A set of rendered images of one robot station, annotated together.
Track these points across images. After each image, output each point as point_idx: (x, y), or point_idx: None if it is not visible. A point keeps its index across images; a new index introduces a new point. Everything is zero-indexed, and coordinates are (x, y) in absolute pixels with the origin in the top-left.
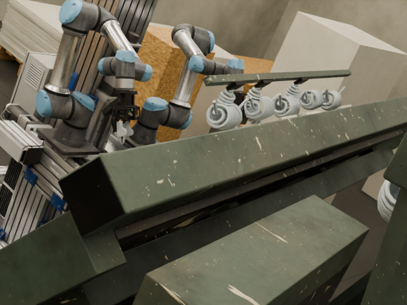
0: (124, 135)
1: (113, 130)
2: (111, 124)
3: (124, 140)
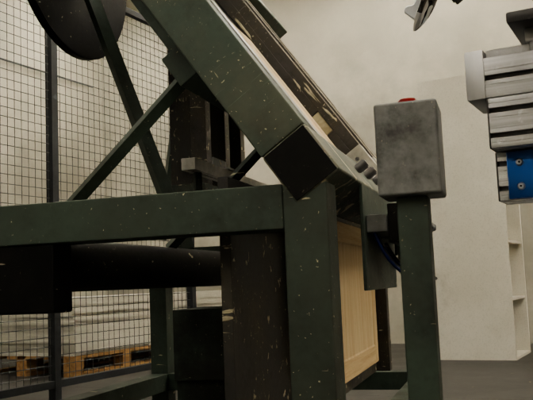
0: (410, 17)
1: (427, 17)
2: (432, 10)
3: (414, 24)
